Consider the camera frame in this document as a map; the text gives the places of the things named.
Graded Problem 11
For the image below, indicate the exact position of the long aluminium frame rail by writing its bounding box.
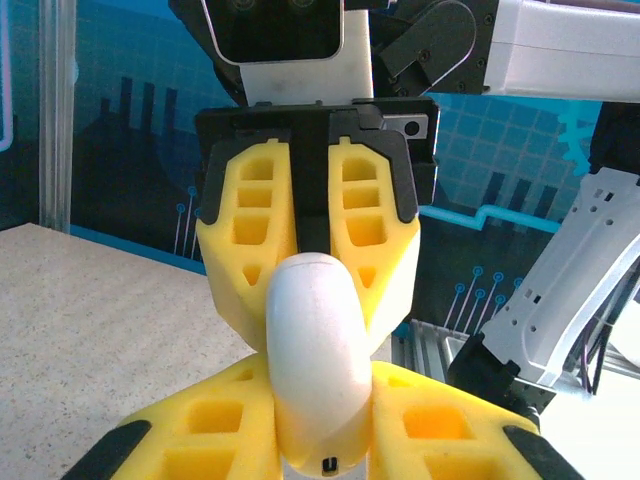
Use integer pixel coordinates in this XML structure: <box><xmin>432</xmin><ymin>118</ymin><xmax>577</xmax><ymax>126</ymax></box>
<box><xmin>391</xmin><ymin>318</ymin><xmax>481</xmax><ymax>377</ymax></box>

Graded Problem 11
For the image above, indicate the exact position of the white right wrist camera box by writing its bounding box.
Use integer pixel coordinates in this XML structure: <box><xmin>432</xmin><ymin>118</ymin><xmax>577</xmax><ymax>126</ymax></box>
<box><xmin>199</xmin><ymin>0</ymin><xmax>376</xmax><ymax>107</ymax></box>

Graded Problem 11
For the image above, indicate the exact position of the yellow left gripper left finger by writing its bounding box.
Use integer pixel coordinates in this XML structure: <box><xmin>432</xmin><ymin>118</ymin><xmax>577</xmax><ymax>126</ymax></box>
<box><xmin>60</xmin><ymin>353</ymin><xmax>284</xmax><ymax>480</ymax></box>

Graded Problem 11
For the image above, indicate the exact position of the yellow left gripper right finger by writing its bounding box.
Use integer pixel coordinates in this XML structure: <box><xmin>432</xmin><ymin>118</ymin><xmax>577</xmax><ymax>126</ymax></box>
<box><xmin>367</xmin><ymin>360</ymin><xmax>587</xmax><ymax>480</ymax></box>

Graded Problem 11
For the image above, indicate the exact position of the aluminium frame post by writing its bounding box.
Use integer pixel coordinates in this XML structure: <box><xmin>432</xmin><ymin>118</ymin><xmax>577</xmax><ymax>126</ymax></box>
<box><xmin>38</xmin><ymin>0</ymin><xmax>77</xmax><ymax>235</ymax></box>

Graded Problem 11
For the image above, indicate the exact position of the yellow and purple toy block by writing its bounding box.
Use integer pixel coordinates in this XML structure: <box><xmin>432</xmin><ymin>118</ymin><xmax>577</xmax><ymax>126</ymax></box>
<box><xmin>263</xmin><ymin>251</ymin><xmax>376</xmax><ymax>477</ymax></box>

